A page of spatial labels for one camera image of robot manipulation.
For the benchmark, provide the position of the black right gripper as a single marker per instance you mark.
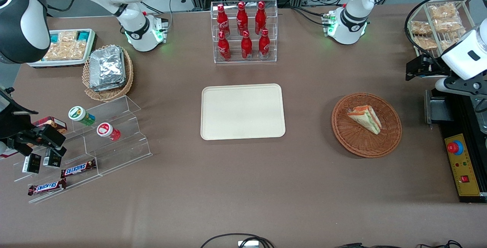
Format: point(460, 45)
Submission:
point(14, 123)

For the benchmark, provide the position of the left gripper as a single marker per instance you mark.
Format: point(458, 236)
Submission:
point(429, 66)

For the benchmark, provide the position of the triangular sandwich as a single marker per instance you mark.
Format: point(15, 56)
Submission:
point(366, 119)

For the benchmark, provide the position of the white snack tray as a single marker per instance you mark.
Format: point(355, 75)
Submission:
point(57, 64)

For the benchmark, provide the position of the light oval wicker basket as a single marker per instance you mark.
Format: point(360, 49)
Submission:
point(108, 95)

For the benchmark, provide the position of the brown round wicker basket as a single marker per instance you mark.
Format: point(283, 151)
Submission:
point(354, 141)

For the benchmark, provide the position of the cream rectangular tray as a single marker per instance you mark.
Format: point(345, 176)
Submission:
point(242, 112)

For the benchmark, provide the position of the brown chocolate box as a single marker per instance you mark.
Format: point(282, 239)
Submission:
point(55, 123)

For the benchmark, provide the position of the small black box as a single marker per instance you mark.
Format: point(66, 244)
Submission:
point(31, 163)
point(52, 159)

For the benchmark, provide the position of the clear fried snack packet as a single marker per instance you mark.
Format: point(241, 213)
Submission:
point(443, 11)
point(420, 27)
point(447, 44)
point(449, 25)
point(425, 42)

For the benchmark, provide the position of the green lidded snack cup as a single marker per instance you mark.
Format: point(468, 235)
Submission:
point(80, 115)

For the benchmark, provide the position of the brown snickers bar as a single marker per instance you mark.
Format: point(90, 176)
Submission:
point(78, 169)
point(46, 187)

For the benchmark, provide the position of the red lidded snack cup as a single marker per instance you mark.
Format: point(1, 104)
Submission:
point(106, 131)

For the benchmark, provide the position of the steel pan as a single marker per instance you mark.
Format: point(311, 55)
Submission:
point(482, 120)

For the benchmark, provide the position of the red emergency stop button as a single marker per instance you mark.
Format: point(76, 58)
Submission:
point(454, 147)

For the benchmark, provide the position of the clear acrylic step display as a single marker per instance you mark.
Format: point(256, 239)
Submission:
point(121, 153)

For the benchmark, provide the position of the silver foil packet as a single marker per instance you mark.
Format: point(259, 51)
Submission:
point(106, 65)
point(110, 87)

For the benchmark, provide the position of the clear cracker packet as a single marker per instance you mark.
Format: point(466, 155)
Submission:
point(67, 36)
point(66, 51)

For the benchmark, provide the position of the black appliance with yellow panel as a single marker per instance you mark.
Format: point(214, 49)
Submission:
point(466, 172)

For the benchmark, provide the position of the red cola bottle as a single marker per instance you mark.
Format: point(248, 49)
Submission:
point(260, 18)
point(242, 18)
point(223, 21)
point(264, 45)
point(246, 47)
point(223, 48)

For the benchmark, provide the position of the clear acrylic bottle rack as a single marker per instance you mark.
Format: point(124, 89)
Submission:
point(245, 61)

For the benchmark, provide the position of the small white device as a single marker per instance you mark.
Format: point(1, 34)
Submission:
point(248, 244)

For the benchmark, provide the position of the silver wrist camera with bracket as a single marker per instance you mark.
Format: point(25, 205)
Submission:
point(441, 85)

